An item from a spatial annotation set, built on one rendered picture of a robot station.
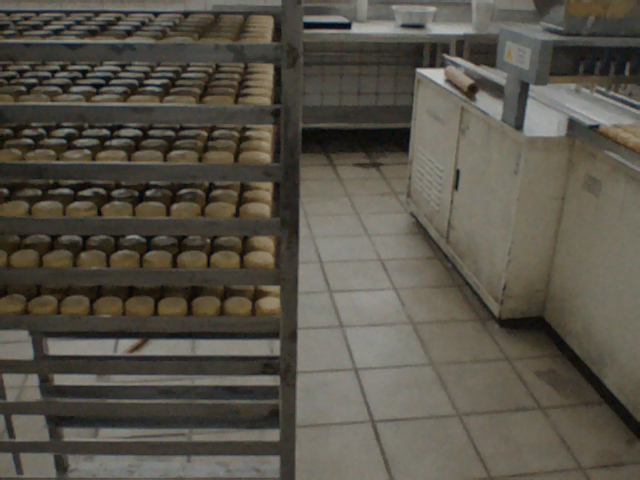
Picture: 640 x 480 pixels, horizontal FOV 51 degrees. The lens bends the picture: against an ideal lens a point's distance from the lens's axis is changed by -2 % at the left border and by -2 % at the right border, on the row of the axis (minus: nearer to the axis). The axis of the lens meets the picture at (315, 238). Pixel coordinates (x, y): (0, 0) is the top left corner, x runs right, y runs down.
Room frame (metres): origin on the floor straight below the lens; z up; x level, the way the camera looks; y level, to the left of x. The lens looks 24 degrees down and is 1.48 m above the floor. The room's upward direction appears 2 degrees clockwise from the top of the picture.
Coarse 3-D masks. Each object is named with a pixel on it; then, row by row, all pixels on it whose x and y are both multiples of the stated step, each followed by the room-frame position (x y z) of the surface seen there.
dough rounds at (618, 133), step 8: (600, 128) 2.22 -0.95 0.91; (608, 128) 2.20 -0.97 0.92; (616, 128) 2.24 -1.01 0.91; (624, 128) 2.21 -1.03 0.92; (632, 128) 2.20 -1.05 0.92; (608, 136) 2.16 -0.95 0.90; (616, 136) 2.15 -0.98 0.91; (624, 136) 2.10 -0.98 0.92; (632, 136) 2.10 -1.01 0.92; (624, 144) 2.07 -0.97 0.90; (632, 144) 2.04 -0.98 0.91
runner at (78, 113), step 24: (0, 120) 0.97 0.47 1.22; (24, 120) 0.97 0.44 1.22; (48, 120) 0.97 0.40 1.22; (72, 120) 0.97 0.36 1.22; (96, 120) 0.98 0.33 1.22; (120, 120) 0.98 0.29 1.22; (144, 120) 0.98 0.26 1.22; (168, 120) 0.98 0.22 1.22; (192, 120) 0.98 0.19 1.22; (216, 120) 0.98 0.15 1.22; (240, 120) 0.99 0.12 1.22; (264, 120) 0.99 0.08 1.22
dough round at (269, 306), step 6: (264, 300) 1.05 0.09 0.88; (270, 300) 1.05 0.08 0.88; (276, 300) 1.05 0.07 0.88; (258, 306) 1.03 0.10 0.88; (264, 306) 1.03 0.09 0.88; (270, 306) 1.03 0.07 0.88; (276, 306) 1.03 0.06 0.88; (258, 312) 1.02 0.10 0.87; (264, 312) 1.02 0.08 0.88; (270, 312) 1.02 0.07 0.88; (276, 312) 1.02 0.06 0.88
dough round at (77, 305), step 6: (66, 300) 1.03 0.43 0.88; (72, 300) 1.03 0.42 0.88; (78, 300) 1.03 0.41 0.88; (84, 300) 1.03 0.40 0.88; (60, 306) 1.01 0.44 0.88; (66, 306) 1.01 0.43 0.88; (72, 306) 1.01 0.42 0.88; (78, 306) 1.01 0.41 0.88; (84, 306) 1.01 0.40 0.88; (60, 312) 1.01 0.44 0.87; (66, 312) 1.00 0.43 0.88; (72, 312) 1.00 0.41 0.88; (78, 312) 1.00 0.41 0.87; (84, 312) 1.01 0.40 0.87
